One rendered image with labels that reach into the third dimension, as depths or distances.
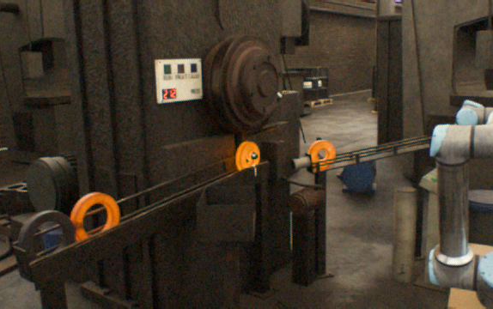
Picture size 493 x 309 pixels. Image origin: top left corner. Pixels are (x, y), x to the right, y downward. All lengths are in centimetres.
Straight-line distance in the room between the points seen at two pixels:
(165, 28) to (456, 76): 315
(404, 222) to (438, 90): 223
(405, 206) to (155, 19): 159
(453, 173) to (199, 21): 127
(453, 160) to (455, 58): 290
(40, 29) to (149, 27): 425
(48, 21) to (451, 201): 527
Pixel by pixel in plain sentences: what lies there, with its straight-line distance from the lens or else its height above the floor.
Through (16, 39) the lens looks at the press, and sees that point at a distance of 659.
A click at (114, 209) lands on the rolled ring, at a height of 71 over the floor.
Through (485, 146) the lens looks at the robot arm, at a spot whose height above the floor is 92.
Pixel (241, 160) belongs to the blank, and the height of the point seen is 75.
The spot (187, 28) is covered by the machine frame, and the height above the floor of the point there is 137.
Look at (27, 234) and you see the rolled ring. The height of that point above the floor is 71.
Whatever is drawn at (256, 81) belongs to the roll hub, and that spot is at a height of 113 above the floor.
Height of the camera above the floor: 122
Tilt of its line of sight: 11 degrees down
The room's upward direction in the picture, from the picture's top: 2 degrees counter-clockwise
